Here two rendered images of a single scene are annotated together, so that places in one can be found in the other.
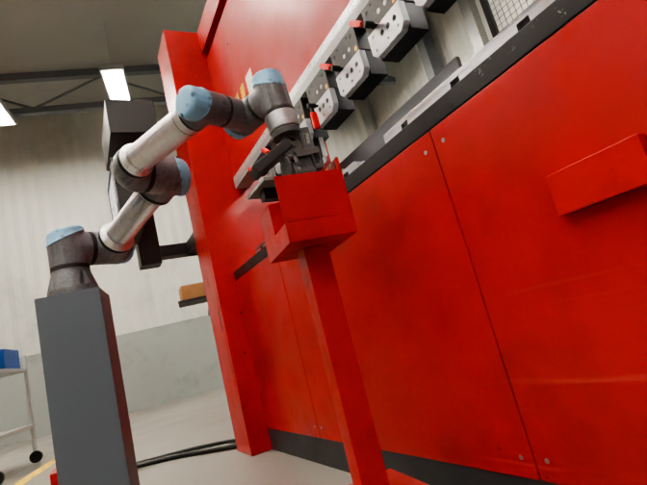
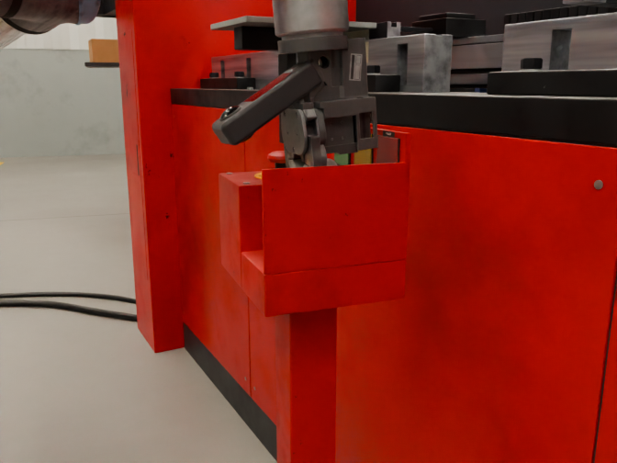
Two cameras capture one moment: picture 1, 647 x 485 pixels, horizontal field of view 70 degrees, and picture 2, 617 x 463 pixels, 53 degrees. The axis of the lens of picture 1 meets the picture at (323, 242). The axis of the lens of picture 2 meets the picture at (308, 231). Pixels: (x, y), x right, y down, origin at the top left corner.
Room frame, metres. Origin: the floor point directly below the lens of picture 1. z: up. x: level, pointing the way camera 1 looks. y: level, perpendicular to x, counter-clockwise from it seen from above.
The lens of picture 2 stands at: (0.36, 0.01, 0.89)
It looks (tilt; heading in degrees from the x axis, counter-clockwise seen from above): 14 degrees down; 1
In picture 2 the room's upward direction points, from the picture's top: straight up
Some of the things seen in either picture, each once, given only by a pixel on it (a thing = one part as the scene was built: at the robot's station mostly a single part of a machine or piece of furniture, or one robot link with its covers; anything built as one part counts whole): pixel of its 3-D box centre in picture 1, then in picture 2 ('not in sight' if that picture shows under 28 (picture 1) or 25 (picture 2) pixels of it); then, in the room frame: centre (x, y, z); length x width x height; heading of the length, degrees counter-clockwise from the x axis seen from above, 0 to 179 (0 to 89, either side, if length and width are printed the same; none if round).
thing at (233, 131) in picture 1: (241, 115); not in sight; (1.06, 0.12, 1.03); 0.11 x 0.11 x 0.08; 52
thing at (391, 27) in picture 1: (393, 19); not in sight; (1.15, -0.34, 1.24); 0.15 x 0.09 x 0.17; 29
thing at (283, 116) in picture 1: (282, 125); (309, 17); (1.01, 0.02, 0.95); 0.08 x 0.08 x 0.05
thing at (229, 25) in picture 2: (289, 186); (292, 26); (1.58, 0.07, 1.00); 0.26 x 0.18 x 0.01; 119
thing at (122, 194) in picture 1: (125, 204); not in sight; (2.43, 1.01, 1.42); 0.45 x 0.12 x 0.36; 30
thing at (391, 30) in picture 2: not in sight; (364, 34); (1.64, -0.07, 0.99); 0.20 x 0.03 x 0.03; 29
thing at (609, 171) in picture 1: (598, 178); not in sight; (0.68, -0.42, 0.59); 0.15 x 0.02 x 0.07; 29
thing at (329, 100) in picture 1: (329, 98); not in sight; (1.50, -0.15, 1.24); 0.15 x 0.09 x 0.17; 29
